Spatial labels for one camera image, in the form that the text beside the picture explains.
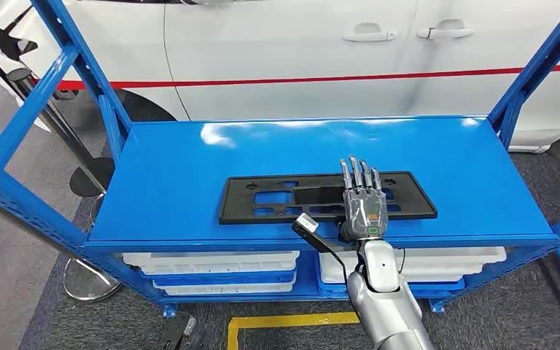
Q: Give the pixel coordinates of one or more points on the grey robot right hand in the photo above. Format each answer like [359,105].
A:
[364,212]

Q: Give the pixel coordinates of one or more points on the long black plastic part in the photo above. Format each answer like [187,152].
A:
[234,207]

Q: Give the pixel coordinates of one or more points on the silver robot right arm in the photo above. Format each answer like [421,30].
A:
[386,309]

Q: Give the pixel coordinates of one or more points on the blue metal shelf rack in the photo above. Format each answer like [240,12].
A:
[260,154]

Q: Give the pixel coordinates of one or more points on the white car red stripe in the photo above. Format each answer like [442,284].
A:
[285,43]

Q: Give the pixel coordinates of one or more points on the black camera bracket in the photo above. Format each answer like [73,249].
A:
[323,241]

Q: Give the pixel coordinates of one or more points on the black stanchion post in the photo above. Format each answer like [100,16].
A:
[91,181]

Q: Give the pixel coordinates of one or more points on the chrome stanchion post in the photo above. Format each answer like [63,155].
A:
[91,285]

